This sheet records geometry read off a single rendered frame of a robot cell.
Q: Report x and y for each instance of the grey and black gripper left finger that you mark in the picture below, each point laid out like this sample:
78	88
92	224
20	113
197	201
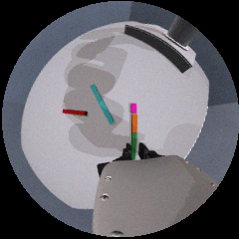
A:
126	155

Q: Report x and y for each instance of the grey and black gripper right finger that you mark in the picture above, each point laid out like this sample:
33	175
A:
145	153

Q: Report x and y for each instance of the red rod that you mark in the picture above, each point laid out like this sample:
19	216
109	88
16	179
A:
73	112

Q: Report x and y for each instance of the green rod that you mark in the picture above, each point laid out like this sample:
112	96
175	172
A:
133	144

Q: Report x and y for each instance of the magenta block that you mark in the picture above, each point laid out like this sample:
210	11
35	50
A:
133	108

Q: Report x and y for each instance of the turquoise rod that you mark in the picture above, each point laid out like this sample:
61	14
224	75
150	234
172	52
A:
102	104

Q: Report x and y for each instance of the orange rod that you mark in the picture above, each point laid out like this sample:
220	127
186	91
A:
133	123

